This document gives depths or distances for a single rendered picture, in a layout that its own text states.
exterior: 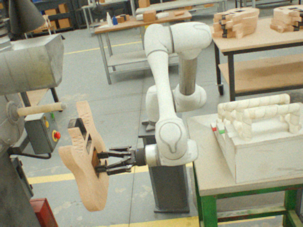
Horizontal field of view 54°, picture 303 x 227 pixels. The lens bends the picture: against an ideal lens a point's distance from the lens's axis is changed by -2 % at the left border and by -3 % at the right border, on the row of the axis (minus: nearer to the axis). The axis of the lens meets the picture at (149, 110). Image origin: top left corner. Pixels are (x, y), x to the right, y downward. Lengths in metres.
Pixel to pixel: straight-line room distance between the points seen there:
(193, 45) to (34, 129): 0.87
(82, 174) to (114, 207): 1.43
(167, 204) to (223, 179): 1.20
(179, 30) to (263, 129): 0.60
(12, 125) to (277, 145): 1.01
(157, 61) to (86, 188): 0.63
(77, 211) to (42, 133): 1.19
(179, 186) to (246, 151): 1.18
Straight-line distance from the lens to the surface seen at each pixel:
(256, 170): 1.16
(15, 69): 1.06
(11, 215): 1.58
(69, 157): 1.05
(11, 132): 1.31
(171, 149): 1.03
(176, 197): 2.30
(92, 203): 1.20
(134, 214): 2.44
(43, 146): 1.61
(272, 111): 1.06
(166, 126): 1.01
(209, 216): 1.27
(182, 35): 1.43
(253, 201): 2.45
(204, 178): 1.20
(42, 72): 1.03
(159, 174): 2.17
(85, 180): 1.15
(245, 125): 1.05
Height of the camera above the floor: 1.70
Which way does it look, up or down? 26 degrees down
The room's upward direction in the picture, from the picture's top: 10 degrees counter-clockwise
